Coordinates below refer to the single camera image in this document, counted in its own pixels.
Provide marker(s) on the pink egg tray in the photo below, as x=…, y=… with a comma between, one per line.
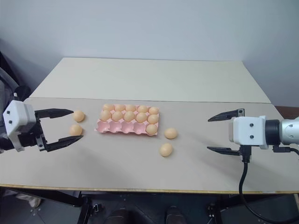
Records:
x=116, y=128

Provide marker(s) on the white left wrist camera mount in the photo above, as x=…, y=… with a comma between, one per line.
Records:
x=19, y=119

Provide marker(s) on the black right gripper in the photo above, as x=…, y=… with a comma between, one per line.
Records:
x=241, y=147

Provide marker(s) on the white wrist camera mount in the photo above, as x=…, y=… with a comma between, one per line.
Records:
x=247, y=131
x=19, y=119

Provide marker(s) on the dark rounded shape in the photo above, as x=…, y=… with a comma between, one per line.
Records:
x=174, y=215
x=122, y=217

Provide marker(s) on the black table frame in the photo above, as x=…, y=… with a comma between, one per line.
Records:
x=70, y=198

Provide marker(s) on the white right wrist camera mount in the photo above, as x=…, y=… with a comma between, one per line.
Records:
x=247, y=131

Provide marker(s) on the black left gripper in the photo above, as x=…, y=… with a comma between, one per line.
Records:
x=41, y=137

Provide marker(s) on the tan egg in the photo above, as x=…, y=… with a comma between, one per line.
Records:
x=153, y=110
x=76, y=130
x=105, y=115
x=171, y=133
x=151, y=129
x=108, y=107
x=129, y=116
x=130, y=107
x=166, y=149
x=119, y=107
x=117, y=116
x=153, y=119
x=141, y=117
x=78, y=116
x=142, y=108

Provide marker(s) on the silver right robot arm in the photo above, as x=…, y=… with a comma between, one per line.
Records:
x=288, y=131

